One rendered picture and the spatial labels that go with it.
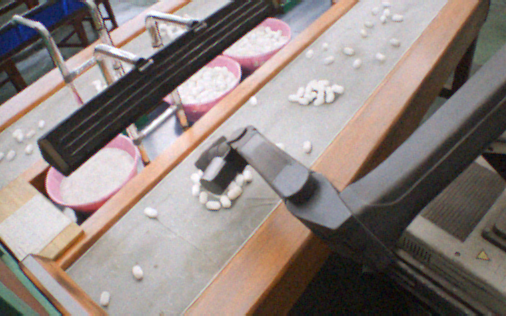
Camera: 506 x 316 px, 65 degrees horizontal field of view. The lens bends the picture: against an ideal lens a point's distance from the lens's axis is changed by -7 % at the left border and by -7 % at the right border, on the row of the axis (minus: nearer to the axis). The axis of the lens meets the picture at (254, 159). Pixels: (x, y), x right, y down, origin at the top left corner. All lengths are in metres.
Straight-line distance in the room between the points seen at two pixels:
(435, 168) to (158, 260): 0.68
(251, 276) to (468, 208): 0.73
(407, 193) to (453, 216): 0.91
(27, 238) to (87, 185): 0.22
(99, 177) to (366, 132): 0.72
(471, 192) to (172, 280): 0.91
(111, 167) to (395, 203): 0.93
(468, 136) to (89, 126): 0.59
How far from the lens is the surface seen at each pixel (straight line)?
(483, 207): 1.36
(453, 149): 0.42
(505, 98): 0.44
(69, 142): 0.75
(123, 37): 1.77
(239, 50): 1.51
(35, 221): 1.13
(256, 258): 0.87
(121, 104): 0.78
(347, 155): 1.03
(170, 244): 0.97
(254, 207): 0.98
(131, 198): 1.06
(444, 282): 1.32
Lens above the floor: 1.50
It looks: 45 degrees down
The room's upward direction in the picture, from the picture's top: 12 degrees counter-clockwise
